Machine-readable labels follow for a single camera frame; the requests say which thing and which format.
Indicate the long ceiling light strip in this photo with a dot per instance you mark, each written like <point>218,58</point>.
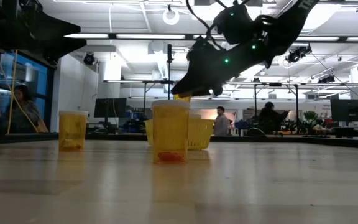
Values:
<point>85,36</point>
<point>151,36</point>

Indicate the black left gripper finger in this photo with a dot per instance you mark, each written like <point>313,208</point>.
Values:
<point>48,28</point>
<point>64,48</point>

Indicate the black tripod stand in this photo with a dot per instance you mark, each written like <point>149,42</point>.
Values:
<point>169,62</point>

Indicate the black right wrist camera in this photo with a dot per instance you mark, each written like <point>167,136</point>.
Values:
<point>238,25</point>

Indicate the yellow plastic basket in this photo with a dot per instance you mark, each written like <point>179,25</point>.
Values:
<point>200,133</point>

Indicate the black aluminium station frame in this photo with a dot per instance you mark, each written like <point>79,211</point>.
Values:
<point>259,139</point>

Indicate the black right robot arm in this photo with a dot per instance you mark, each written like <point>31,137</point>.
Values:
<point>287,28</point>

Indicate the black ceiling rig camera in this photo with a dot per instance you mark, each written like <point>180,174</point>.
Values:
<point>297,53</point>

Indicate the black computer monitor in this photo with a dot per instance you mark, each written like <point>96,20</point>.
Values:
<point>349,110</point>
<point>110,107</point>

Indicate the green potted plant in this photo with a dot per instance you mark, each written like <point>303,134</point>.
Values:
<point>310,115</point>

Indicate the black neighbouring station frame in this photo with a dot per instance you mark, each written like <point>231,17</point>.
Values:
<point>145,93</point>
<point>296,102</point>

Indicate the round black ceiling speaker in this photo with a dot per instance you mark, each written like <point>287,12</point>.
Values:
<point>89,59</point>

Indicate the amber pill bottle white cap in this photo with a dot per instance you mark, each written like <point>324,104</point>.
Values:
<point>72,130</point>

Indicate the person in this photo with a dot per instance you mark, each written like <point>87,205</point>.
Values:
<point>270,119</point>
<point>23,115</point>
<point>221,123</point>

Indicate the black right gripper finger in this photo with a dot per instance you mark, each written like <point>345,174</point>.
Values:
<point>197,82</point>

